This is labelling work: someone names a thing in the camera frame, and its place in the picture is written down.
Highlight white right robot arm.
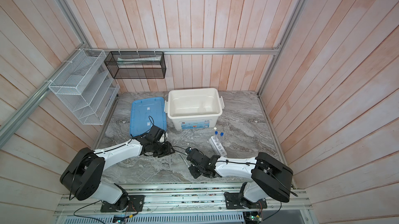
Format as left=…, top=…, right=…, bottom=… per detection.
left=186, top=147, right=293, bottom=209

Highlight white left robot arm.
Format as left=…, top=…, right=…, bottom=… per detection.
left=60, top=125, right=175, bottom=212

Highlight white test tube rack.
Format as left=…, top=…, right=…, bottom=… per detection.
left=208, top=136, right=227, bottom=157

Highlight blue plastic bin lid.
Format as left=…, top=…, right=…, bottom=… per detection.
left=129, top=97, right=167, bottom=136

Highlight white plastic storage bin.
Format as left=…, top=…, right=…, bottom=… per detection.
left=164, top=88, right=224, bottom=130

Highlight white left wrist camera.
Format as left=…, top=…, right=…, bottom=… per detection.
left=159, top=133, right=168, bottom=143

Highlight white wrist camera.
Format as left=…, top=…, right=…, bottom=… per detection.
left=159, top=133, right=168, bottom=143
left=185, top=147, right=194, bottom=157

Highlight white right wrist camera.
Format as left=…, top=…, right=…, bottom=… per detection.
left=185, top=147, right=194, bottom=157

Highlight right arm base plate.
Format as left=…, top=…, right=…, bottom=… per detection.
left=223, top=192, right=267, bottom=209

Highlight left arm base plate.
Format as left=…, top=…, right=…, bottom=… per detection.
left=100, top=195, right=145, bottom=213

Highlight black wire mesh basket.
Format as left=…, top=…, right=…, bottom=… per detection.
left=105, top=51, right=167, bottom=79

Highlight white wire mesh shelf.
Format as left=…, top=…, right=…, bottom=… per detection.
left=49, top=49, right=120, bottom=125

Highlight aluminium frame rail back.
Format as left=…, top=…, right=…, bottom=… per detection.
left=100, top=48, right=280, bottom=55

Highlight aluminium frame rail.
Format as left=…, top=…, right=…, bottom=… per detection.
left=100, top=48, right=280, bottom=55
left=1, top=42, right=88, bottom=148

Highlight aluminium frame rail left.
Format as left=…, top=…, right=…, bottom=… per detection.
left=1, top=42, right=88, bottom=148

